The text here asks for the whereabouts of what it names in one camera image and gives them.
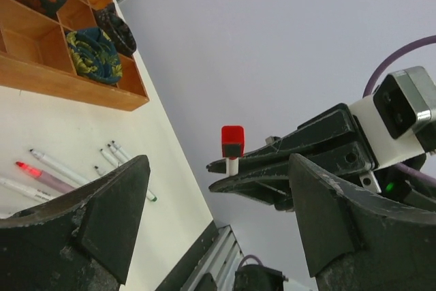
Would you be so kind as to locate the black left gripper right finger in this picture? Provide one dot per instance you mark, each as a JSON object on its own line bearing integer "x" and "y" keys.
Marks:
{"x": 354, "y": 239}

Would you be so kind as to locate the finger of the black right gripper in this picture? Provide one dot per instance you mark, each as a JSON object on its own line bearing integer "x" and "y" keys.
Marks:
{"x": 278, "y": 151}
{"x": 269, "y": 185}

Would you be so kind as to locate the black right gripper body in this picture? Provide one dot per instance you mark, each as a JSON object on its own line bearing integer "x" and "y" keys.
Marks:
{"x": 334, "y": 140}

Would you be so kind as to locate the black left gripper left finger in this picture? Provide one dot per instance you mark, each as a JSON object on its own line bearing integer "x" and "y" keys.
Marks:
{"x": 83, "y": 240}

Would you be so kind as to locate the white marker red cap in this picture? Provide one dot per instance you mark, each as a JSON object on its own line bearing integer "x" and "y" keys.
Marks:
{"x": 233, "y": 147}

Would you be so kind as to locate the pink highlighter pen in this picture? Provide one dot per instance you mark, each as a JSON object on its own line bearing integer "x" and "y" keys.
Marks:
{"x": 45, "y": 178}

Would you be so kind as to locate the blue capped whiteboard marker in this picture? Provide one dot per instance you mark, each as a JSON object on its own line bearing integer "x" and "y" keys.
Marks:
{"x": 59, "y": 167}

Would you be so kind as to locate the dark green capped marker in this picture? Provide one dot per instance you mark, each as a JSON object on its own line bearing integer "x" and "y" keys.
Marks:
{"x": 151, "y": 196}

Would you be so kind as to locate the white marker dark blue cap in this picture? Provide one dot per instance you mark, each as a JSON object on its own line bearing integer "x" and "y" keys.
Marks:
{"x": 119, "y": 152}

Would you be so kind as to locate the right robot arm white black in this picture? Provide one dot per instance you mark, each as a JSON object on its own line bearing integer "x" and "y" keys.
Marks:
{"x": 398, "y": 186}

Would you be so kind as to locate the dark cloth bundle front-right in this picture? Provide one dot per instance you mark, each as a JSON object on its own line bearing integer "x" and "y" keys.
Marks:
{"x": 94, "y": 55}

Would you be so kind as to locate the orange wooden compartment tray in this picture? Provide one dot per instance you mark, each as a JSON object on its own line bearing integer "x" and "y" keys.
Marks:
{"x": 35, "y": 56}

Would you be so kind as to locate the aluminium rail front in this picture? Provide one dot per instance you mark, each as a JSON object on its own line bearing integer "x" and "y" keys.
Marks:
{"x": 221, "y": 261}

